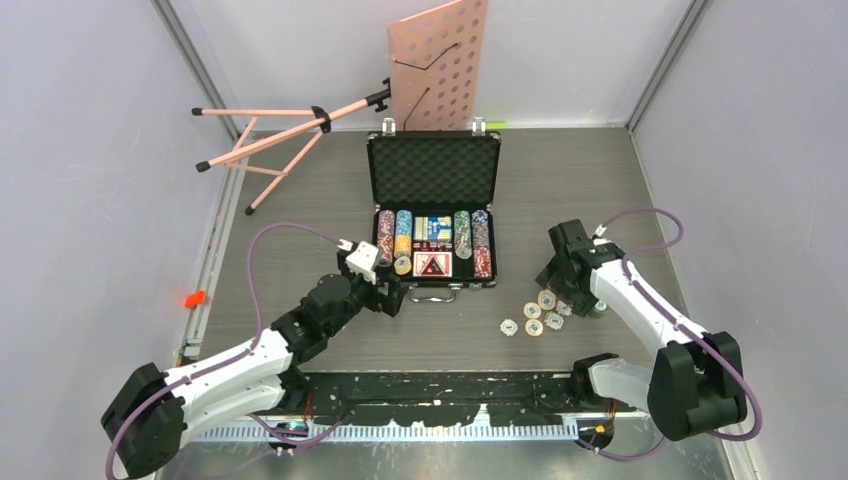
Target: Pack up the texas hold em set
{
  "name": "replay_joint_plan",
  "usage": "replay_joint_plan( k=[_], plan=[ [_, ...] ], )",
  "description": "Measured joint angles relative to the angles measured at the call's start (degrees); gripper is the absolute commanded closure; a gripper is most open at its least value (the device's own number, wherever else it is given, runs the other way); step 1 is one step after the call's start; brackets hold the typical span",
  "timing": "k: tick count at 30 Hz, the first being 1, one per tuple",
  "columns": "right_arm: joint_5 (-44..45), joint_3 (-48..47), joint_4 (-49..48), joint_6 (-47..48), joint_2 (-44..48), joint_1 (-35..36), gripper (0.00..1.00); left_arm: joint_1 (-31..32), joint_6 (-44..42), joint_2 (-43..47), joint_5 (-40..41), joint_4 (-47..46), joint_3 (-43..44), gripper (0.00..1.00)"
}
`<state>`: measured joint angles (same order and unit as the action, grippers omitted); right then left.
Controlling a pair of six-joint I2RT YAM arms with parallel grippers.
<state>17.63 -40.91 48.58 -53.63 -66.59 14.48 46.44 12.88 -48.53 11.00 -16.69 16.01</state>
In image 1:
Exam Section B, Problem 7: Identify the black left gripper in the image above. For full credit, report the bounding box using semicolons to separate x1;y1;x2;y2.
324;251;407;337

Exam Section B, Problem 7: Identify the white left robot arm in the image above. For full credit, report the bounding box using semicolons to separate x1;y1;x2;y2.
101;274;405;479

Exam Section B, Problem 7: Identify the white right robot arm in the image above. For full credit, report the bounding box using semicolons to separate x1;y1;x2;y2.
536;219;754;441

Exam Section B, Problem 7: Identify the blue Texas Hold'em card deck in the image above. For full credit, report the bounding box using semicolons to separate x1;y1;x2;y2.
413;216;453;244

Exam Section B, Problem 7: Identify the lone yellow chip in case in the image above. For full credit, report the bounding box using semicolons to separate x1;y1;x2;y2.
393;256;413;276

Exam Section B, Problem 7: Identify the pile of loose poker chips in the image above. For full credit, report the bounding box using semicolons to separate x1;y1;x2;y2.
499;289;573;337

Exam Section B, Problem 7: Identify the red backed card deck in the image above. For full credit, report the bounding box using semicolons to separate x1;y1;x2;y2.
413;251;453;278

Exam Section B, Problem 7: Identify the triangular all in button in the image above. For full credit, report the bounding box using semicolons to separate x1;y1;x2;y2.
416;255;445;277

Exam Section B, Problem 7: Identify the yellow chip stack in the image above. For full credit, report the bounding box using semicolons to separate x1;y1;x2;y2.
394;235;412;258

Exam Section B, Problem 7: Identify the dark red chip stack left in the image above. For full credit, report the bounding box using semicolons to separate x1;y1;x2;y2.
376;233;394;267

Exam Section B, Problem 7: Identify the light blue chip stack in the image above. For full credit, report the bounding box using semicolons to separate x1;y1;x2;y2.
395;210;414;238

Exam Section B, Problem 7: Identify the purple poker chip stack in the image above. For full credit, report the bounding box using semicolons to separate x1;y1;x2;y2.
377;210;396;238

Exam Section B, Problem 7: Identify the red chip stack right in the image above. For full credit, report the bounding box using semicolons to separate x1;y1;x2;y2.
472;246;493;279

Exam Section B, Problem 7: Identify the blue orange chip stack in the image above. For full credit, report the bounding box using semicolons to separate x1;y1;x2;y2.
471;210;490;249

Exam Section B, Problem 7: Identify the green chip stack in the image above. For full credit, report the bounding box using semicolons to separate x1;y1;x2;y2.
453;210;473;260

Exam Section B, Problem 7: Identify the black aluminium poker case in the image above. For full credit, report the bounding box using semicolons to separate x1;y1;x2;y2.
366;120;502;303

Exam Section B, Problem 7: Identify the pink perforated music stand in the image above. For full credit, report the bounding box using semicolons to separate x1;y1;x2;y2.
192;1;489;214

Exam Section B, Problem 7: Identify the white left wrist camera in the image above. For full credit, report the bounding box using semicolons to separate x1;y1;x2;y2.
337;239;381;284

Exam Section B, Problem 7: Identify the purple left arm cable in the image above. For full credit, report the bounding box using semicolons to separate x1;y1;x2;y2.
105;222;356;480

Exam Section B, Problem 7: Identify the orange clip on rail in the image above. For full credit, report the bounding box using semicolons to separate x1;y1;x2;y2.
183;290;206;309

